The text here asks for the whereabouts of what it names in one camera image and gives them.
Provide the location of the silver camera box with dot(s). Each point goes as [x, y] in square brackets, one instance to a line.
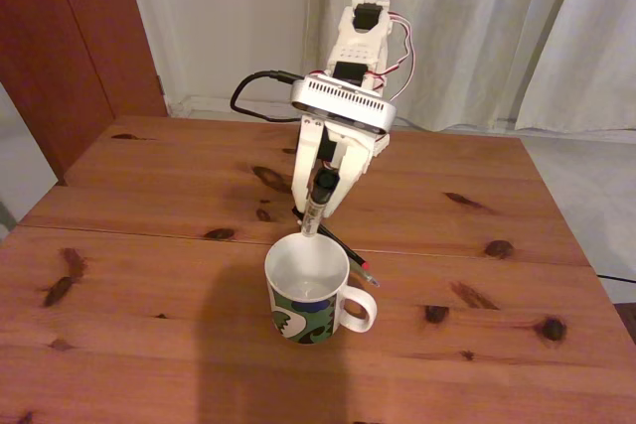
[343, 101]

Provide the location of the white mug green blue pattern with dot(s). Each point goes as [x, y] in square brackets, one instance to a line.
[303, 325]

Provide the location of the brown wooden door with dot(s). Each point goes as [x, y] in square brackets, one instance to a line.
[74, 46]

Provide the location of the green pen clear tip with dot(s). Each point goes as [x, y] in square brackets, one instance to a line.
[365, 276]

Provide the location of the white curtain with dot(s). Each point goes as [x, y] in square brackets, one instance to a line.
[596, 46]
[462, 22]

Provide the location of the white marker black cap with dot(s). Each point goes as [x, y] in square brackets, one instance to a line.
[314, 218]

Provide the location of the black pen red tip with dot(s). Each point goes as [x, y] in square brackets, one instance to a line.
[353, 252]

